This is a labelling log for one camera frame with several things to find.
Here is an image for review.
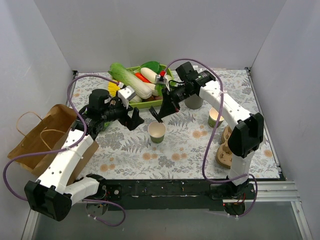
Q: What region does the green paper coffee cup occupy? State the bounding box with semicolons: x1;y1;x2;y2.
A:
147;121;166;144

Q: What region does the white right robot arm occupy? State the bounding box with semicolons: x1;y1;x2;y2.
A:
149;61;264;199

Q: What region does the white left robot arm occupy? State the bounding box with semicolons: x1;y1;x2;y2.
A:
24;86;144;222

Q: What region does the green plastic tray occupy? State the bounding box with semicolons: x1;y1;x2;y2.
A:
116;66;163;109

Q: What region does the bok choy toy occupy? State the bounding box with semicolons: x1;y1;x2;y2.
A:
155;76;175;97

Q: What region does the yellow napa cabbage toy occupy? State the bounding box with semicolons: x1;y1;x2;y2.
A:
107;82;121;97

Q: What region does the white radish toy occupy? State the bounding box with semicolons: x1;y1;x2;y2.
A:
140;67;158;84

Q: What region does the green leafy vegetable toy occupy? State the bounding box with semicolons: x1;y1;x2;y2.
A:
140;61;166;74

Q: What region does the green napa cabbage toy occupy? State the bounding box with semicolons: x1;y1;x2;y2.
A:
108;62;152;99

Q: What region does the floral table mat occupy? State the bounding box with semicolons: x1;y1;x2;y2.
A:
72;69;280;179

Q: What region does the brown cardboard cup carrier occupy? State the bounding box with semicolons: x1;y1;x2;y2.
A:
215;125;232;169

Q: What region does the brown paper bag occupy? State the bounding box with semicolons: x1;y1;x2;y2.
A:
6;103;100;185

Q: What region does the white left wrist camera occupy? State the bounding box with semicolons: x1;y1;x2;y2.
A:
117;86;136;109

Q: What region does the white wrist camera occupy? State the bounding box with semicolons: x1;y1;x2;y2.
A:
155;70;172;88
117;86;136;109

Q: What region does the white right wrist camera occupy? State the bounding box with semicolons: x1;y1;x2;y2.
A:
155;70;172;88

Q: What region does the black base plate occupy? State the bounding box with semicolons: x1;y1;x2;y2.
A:
77;177;258;212

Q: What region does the aluminium frame rail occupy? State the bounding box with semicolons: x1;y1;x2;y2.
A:
22;181;312;240

